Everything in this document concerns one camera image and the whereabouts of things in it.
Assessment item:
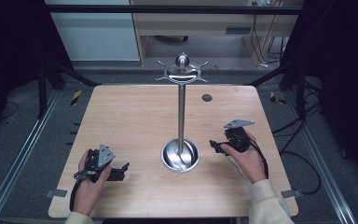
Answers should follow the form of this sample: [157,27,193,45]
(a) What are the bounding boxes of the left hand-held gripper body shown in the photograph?
[73,143,117,184]

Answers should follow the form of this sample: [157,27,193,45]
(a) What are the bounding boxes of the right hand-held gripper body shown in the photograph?
[223,119,256,154]

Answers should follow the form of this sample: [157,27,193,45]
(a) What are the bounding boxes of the person's right hand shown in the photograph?
[219,130,269,185]

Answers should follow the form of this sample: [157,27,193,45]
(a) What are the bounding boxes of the person's left hand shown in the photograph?
[72,149,113,217]

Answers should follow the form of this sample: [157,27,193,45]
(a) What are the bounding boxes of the stainless steel hook stand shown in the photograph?
[154,51,210,174]

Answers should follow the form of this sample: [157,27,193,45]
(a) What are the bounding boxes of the yellow black tape strip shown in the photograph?
[268,91,287,105]
[69,89,84,107]

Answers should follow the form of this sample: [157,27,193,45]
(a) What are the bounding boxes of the light wooden desk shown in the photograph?
[130,0,300,67]

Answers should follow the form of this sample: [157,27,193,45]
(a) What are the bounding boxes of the white cabinet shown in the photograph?
[44,0,141,62]

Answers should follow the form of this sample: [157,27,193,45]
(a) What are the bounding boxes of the black curtain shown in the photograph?
[0,0,75,143]
[279,0,358,190]

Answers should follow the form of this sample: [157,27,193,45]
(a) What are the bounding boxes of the right hand-held gripper cable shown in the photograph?
[243,134,270,180]

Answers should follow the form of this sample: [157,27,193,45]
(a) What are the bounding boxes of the hand-held gripper cable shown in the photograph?
[68,179,82,213]
[243,134,270,180]

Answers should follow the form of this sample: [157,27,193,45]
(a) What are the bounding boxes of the left hand-held gripper cable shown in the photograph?
[68,179,82,213]

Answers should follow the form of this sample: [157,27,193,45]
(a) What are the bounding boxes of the grey metal table bracket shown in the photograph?
[45,189,69,199]
[281,189,303,200]

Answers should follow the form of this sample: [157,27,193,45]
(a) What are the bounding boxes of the black floor cables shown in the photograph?
[271,83,324,196]

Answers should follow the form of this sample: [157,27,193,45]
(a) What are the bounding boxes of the black diagonal frame strut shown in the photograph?
[47,58,103,88]
[244,61,294,88]

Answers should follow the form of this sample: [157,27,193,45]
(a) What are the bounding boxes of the black upright frame post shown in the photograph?
[36,61,48,119]
[295,64,308,119]

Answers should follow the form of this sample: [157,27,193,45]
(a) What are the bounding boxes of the aluminium floor rail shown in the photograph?
[283,92,358,224]
[0,89,62,224]

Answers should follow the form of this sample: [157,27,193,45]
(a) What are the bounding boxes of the hanging black desk cables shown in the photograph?
[249,1,289,68]

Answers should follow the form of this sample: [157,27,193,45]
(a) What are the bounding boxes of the black horizontal frame bar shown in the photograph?
[43,4,304,16]

